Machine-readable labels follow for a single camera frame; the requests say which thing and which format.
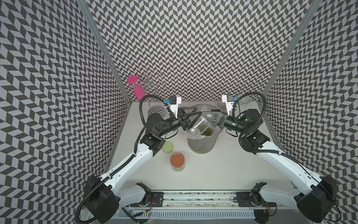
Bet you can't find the light green jar lid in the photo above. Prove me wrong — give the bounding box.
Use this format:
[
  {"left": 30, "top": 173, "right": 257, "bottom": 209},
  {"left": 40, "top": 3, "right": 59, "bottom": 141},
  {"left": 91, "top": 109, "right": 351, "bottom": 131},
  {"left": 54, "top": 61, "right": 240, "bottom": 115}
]
[{"left": 161, "top": 141, "right": 174, "bottom": 154}]

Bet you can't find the glass jar with mung beans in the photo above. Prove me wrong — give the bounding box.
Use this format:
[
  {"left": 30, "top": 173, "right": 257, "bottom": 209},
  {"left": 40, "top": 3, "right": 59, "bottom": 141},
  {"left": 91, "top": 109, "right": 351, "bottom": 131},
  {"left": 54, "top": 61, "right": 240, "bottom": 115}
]
[{"left": 188, "top": 116, "right": 221, "bottom": 139}]

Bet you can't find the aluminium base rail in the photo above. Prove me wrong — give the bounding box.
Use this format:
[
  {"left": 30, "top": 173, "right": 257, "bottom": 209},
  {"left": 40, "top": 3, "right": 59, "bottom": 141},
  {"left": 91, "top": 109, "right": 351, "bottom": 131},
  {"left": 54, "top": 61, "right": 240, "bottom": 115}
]
[{"left": 83, "top": 189, "right": 317, "bottom": 224}]

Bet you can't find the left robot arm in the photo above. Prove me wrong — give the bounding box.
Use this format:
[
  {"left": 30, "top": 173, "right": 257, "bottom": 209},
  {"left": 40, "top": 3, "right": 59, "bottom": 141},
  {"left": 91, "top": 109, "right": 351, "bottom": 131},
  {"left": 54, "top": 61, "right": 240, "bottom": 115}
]
[{"left": 75, "top": 95, "right": 202, "bottom": 224}]

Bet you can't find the aluminium corner frame post left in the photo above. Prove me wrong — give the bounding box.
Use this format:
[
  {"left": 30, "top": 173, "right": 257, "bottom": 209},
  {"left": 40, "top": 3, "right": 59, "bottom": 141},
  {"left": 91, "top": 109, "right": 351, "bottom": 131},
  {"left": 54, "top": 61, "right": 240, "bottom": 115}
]
[{"left": 76, "top": 0, "right": 131, "bottom": 104}]

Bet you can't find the wire stand with pink discs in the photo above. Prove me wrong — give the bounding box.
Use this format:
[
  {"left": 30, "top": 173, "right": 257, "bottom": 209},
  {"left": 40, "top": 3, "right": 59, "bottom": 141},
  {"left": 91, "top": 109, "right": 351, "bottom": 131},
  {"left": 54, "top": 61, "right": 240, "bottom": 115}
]
[{"left": 126, "top": 71, "right": 167, "bottom": 118}]

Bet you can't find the aluminium corner frame post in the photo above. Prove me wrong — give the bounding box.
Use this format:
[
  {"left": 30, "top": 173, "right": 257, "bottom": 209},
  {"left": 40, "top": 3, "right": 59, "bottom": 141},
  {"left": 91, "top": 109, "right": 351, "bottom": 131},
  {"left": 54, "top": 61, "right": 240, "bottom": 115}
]
[
  {"left": 263, "top": 1, "right": 323, "bottom": 97},
  {"left": 76, "top": 0, "right": 131, "bottom": 104}
]

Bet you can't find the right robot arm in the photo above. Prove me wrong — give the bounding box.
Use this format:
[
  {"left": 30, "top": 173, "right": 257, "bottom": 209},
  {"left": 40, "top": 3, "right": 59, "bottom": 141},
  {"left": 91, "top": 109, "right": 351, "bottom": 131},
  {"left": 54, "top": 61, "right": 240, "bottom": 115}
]
[{"left": 201, "top": 92, "right": 338, "bottom": 223}]

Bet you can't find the green patterned ceramic bowl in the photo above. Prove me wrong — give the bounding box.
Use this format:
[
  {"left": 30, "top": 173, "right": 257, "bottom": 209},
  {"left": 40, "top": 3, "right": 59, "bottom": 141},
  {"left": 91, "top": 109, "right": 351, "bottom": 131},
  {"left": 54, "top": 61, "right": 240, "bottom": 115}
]
[{"left": 238, "top": 95, "right": 252, "bottom": 105}]

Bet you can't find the grey mesh waste bin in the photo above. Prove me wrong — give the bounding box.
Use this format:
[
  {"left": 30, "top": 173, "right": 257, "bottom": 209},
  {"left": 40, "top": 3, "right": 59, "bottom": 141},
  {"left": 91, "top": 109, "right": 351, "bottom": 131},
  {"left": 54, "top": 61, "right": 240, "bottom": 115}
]
[{"left": 185, "top": 104, "right": 224, "bottom": 155}]

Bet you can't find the aluminium corner frame post right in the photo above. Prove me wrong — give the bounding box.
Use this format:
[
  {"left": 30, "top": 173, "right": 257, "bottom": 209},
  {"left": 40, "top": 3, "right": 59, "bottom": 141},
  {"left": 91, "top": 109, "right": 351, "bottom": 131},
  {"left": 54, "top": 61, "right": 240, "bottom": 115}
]
[{"left": 263, "top": 1, "right": 323, "bottom": 97}]

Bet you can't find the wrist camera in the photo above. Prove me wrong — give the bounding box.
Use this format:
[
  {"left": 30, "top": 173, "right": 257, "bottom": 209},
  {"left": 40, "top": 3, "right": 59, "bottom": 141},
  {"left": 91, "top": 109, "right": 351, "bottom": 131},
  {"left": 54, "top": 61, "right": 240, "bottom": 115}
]
[
  {"left": 222, "top": 94, "right": 237, "bottom": 115},
  {"left": 166, "top": 96, "right": 182, "bottom": 118}
]

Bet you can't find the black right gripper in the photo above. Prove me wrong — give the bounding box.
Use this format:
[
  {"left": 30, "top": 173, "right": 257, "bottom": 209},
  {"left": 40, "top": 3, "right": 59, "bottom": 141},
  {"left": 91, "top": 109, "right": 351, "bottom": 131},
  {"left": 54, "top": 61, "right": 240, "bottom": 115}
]
[{"left": 201, "top": 108, "right": 249, "bottom": 135}]

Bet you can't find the clear plastic bin liner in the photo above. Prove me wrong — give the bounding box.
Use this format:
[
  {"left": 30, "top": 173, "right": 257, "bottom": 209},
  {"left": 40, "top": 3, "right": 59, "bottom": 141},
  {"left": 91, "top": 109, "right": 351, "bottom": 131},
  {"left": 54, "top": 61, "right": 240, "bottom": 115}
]
[{"left": 185, "top": 104, "right": 222, "bottom": 140}]

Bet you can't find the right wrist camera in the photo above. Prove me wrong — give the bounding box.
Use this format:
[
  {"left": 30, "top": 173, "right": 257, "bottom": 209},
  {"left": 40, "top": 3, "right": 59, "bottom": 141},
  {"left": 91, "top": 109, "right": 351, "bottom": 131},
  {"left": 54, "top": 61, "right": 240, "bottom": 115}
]
[{"left": 222, "top": 94, "right": 237, "bottom": 115}]

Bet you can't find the red striped ceramic bowl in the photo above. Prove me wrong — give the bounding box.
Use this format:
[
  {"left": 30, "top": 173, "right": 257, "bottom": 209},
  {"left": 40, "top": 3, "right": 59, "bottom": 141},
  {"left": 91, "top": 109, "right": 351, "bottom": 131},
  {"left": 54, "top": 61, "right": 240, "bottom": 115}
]
[{"left": 218, "top": 100, "right": 227, "bottom": 111}]

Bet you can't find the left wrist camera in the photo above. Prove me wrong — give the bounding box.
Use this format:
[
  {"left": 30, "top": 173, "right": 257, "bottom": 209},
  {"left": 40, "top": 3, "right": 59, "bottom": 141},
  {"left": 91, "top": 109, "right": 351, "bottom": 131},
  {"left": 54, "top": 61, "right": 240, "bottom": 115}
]
[{"left": 166, "top": 96, "right": 182, "bottom": 118}]

